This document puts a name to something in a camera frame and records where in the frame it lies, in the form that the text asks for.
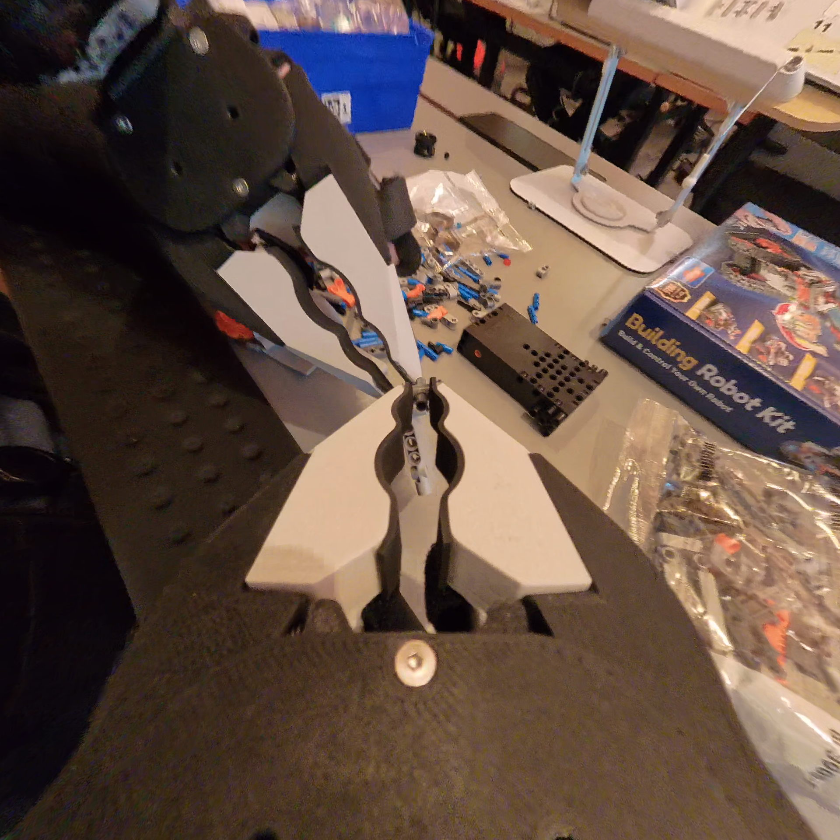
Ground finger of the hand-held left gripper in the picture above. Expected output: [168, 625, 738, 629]
[298, 172, 423, 382]
[217, 226, 395, 399]

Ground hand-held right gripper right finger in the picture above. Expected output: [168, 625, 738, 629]
[430, 382, 593, 627]

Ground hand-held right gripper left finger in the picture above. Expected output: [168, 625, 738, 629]
[245, 386, 403, 632]

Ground grey perforated beam piece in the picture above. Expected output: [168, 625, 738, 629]
[400, 410, 437, 497]

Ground small clear white-label parts bag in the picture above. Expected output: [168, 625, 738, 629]
[406, 169, 532, 257]

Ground pile of small building parts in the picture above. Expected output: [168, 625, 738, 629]
[315, 246, 519, 362]

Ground black perforated motor block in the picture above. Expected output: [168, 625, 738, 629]
[457, 303, 609, 437]

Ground black dimpled pad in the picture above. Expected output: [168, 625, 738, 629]
[0, 217, 309, 611]

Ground blue plastic bin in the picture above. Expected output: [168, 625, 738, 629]
[256, 13, 435, 135]

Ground crinkled clear plastic bag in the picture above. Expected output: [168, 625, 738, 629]
[259, 0, 411, 35]

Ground large clear parts bag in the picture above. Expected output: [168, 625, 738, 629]
[604, 397, 840, 840]

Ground white book stand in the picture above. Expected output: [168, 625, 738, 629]
[511, 0, 840, 274]

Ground person's legs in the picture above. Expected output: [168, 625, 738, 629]
[0, 289, 142, 840]

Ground blue robot kit box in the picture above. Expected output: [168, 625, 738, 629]
[600, 202, 840, 470]

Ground wooden-edged table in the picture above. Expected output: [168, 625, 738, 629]
[469, 0, 762, 129]

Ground open instruction booklet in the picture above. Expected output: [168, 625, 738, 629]
[676, 0, 840, 89]

